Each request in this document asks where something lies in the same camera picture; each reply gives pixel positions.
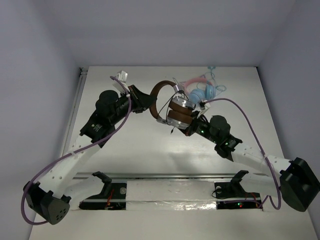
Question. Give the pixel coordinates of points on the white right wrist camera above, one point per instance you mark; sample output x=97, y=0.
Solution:
x=204, y=106

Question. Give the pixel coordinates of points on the aluminium left side rail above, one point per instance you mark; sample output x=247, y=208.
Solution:
x=83, y=71

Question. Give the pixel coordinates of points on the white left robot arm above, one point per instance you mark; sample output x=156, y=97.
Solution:
x=49, y=193

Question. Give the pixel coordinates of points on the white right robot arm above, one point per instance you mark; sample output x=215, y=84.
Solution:
x=297, y=183

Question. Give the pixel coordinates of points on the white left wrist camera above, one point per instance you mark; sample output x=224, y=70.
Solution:
x=122, y=77

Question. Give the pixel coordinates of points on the brown silver headphones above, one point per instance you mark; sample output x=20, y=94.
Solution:
x=181, y=108

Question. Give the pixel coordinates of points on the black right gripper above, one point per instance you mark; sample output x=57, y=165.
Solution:
x=190, y=130

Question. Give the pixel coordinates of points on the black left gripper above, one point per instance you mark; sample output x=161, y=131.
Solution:
x=136, y=99

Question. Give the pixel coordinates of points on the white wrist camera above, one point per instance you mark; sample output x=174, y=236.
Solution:
x=122, y=77
x=204, y=106

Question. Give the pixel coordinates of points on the pink blue cat-ear headphones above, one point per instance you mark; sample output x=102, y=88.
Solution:
x=197, y=95

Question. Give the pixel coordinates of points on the aluminium front rail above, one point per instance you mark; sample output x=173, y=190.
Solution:
x=139, y=176

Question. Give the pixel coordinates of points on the aluminium rail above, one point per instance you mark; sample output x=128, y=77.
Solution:
x=83, y=71
x=139, y=176

